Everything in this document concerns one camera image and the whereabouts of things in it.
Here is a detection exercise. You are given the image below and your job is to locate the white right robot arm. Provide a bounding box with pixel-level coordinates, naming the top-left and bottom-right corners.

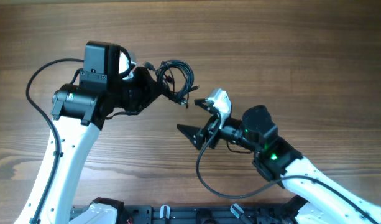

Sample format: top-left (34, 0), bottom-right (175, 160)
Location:
top-left (177, 99), bottom-right (381, 223)

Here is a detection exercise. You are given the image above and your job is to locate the black left camera cable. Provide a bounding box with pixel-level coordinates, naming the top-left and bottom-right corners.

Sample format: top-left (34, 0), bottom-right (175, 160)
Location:
top-left (25, 58), bottom-right (85, 224)

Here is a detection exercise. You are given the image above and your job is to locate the black cable bundle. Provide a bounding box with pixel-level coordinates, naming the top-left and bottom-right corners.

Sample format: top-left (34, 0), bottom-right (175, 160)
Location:
top-left (142, 59), bottom-right (200, 109)

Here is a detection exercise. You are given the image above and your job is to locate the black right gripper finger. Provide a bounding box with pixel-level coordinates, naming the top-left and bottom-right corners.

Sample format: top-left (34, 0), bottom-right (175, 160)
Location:
top-left (194, 98), bottom-right (217, 114)
top-left (177, 124), bottom-right (204, 150)

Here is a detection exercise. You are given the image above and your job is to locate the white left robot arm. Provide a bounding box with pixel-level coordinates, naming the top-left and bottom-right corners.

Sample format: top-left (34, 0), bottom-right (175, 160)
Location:
top-left (16, 41), bottom-right (160, 223)

